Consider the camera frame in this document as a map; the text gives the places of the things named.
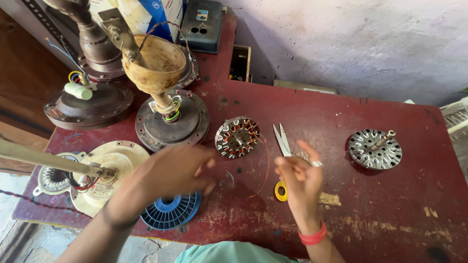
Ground small wooden box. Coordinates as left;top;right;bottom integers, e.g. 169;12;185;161
229;44;252;83

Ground slotted metal angle bar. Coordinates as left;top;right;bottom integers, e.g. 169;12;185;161
21;0;80;60

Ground blue plastic spool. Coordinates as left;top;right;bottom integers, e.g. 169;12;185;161
140;191;202;231

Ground brown ceiling fan motor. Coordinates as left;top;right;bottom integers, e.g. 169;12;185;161
43;81;134;131

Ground grey ceiling fan motor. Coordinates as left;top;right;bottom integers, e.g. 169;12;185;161
135;89;210;153

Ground thin copper wire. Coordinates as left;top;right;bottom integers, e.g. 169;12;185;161
247;131;271;199

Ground aluminium fan motor cover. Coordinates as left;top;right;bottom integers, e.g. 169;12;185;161
32;151;88;197

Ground grey metal downrod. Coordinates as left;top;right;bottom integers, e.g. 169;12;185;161
97;7;144;63

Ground twisted red wire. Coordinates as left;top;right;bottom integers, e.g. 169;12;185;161
138;20;200;82

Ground red and black twisted cable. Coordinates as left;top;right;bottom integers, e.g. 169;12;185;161
0;189;93;220

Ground white and blue carton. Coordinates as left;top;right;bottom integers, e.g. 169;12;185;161
89;0;184;44

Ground cream fan downrod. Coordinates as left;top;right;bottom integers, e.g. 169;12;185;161
0;140;118;180

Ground blue-grey metal box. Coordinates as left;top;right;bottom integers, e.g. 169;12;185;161
179;0;224;55

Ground bare steel stator with shaft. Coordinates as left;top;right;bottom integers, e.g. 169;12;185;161
347;129;403;171

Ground yellow-handled scissors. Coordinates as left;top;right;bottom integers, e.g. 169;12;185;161
272;123;292;202

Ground person's left hand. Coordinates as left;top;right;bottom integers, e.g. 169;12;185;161
105;144;221;230

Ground white capacitor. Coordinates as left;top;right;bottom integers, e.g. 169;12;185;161
64;82;94;101

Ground blue wire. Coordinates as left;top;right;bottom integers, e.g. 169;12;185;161
45;37;90;75

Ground red bracelet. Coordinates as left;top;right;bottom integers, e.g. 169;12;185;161
298;221;327;245

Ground copper-wound fan stator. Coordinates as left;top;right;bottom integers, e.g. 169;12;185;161
214;116;261;159

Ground beige fan canopy cup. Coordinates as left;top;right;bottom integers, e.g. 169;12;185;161
121;34;187;96

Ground teal shirt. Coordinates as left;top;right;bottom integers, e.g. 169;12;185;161
174;241;300;263

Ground white wire fan guard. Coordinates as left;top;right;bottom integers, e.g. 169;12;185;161
440;96;468;144

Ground cream ceiling fan motor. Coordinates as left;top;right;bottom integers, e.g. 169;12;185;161
69;140;151;218

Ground dark brown fan with downrod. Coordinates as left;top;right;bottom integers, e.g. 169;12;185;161
41;0;127;82

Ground person's right hand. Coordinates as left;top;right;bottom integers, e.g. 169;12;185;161
274;140;325;235

